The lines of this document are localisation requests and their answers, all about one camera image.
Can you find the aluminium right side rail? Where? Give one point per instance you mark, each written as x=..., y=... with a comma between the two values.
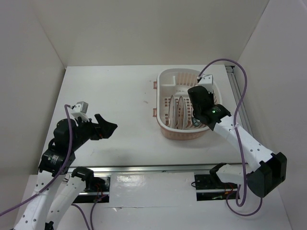
x=242, y=115

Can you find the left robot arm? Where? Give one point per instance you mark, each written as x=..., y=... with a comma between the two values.
x=47, y=208

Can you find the plate with green rim band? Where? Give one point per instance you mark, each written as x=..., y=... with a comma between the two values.
x=195, y=122

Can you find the aluminium rail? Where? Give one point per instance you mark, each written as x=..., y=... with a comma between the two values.
x=152, y=168
x=242, y=115

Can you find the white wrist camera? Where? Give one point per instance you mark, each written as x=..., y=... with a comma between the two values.
x=206, y=81
x=79, y=110

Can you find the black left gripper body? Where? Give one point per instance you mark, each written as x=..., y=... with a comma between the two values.
x=88, y=130

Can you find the aluminium front rail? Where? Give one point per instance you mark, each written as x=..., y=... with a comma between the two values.
x=152, y=168

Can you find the white and pink dish rack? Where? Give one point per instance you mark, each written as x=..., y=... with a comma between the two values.
x=176, y=82

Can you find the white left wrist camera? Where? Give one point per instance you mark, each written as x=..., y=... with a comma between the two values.
x=79, y=110

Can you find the plate with red characters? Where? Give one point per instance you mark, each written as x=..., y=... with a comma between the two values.
x=172, y=112

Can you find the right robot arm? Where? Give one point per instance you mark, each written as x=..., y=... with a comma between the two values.
x=262, y=170

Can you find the plate with orange sunburst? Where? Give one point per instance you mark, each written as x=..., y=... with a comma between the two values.
x=180, y=113

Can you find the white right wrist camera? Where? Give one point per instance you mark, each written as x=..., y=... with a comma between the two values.
x=206, y=81

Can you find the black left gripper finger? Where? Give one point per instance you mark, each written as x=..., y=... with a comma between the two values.
x=100, y=120
x=107, y=129

